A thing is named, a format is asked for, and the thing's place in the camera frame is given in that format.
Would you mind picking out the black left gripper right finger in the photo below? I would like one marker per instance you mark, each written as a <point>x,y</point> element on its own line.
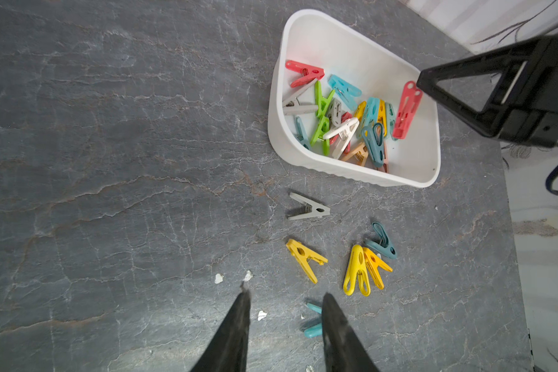
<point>342,349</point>

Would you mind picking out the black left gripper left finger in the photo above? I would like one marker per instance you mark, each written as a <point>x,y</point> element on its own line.
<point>228,348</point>

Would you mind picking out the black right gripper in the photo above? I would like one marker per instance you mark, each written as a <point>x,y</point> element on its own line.
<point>511,92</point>

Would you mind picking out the turquoise clothespin of pair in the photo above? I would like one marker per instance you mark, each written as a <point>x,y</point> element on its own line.
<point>313,328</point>

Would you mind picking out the yellow clothespin pair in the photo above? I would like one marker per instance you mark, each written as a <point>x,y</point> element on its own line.
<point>356,273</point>

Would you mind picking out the red clothespin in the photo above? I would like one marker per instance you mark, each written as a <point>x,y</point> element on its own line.
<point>411,97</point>
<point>308,73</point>
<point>343,135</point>

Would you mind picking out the dark teal clothespin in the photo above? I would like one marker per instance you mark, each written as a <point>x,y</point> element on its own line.
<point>382,245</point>

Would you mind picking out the sage green clothespin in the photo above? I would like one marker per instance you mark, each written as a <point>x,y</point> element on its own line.
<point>390,119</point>
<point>301,134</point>

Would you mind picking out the grey clothespin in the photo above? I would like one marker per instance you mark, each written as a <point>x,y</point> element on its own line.
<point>292,106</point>
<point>335,113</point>
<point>314,209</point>

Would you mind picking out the beige clothespin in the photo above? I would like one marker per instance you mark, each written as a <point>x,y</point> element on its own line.
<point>359,153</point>

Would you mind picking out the white clothespin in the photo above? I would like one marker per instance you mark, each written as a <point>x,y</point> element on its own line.
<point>350,125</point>

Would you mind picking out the lime green clothespin bottom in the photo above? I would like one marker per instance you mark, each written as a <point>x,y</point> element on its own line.
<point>322,129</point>

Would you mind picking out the lime green clothespin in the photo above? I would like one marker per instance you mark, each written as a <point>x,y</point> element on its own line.
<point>322,129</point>
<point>321,101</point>

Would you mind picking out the orange yellow clothespin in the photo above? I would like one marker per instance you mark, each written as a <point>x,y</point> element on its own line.
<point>373,263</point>

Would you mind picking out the pink clothespin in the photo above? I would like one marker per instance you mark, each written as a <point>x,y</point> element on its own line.
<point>384,167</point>

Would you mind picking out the white plastic storage box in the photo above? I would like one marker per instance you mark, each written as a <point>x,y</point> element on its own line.
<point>343,104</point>

